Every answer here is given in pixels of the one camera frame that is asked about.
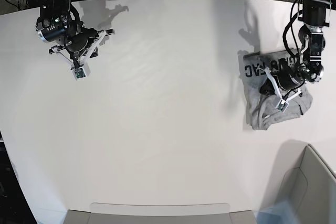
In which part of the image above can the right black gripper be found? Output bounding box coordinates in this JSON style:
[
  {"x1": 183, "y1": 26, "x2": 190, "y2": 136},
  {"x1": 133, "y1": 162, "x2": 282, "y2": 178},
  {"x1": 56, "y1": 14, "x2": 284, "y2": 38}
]
[{"x1": 64, "y1": 27, "x2": 98, "y2": 59}]

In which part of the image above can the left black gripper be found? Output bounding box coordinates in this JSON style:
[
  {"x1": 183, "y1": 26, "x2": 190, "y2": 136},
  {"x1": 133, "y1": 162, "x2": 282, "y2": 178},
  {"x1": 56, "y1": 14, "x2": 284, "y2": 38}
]
[{"x1": 259, "y1": 66, "x2": 304, "y2": 95}]

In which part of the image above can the grey T-shirt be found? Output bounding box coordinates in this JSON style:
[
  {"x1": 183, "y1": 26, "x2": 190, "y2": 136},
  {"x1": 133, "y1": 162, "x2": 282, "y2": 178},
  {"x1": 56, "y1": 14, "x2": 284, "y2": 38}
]
[{"x1": 239, "y1": 51, "x2": 313, "y2": 130}]

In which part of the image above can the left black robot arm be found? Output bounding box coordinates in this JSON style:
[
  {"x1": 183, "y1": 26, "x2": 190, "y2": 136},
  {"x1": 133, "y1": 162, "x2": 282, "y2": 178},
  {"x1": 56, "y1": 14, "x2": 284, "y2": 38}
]
[{"x1": 260, "y1": 0, "x2": 333, "y2": 99}]

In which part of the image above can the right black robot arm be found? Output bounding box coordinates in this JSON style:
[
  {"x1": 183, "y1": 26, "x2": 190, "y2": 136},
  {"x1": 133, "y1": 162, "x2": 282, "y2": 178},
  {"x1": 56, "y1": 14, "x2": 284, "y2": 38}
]
[{"x1": 36, "y1": 0, "x2": 99, "y2": 61}]

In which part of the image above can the grey bin at right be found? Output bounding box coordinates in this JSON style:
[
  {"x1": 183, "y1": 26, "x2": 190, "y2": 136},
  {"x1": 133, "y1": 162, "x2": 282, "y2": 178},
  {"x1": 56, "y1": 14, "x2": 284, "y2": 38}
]
[{"x1": 274, "y1": 145, "x2": 335, "y2": 223}]

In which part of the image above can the grey bin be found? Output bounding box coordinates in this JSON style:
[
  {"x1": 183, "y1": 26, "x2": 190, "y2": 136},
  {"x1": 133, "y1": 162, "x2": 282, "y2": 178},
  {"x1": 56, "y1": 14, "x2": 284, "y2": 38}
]
[
  {"x1": 64, "y1": 202, "x2": 257, "y2": 223},
  {"x1": 274, "y1": 145, "x2": 335, "y2": 223}
]

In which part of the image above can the grey bin at bottom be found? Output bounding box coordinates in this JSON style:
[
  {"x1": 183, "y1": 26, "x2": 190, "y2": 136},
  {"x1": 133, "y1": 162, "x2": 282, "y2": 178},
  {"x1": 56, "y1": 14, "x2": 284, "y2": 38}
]
[{"x1": 64, "y1": 202, "x2": 257, "y2": 223}]

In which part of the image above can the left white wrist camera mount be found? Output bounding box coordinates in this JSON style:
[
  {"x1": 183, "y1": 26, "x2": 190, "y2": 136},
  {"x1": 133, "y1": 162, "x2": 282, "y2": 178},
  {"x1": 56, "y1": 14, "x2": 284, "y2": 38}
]
[{"x1": 259, "y1": 67, "x2": 302, "y2": 113}]

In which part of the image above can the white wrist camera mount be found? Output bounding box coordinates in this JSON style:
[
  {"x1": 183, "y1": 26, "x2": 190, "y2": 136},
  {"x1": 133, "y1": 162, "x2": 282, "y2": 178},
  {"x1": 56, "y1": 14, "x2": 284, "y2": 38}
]
[
  {"x1": 259, "y1": 67, "x2": 302, "y2": 113},
  {"x1": 49, "y1": 29, "x2": 115, "y2": 80}
]

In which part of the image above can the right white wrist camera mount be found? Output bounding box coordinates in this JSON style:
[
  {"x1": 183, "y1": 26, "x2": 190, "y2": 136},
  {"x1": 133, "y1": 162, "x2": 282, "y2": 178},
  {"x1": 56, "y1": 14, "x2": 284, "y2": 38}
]
[{"x1": 49, "y1": 29, "x2": 115, "y2": 80}]

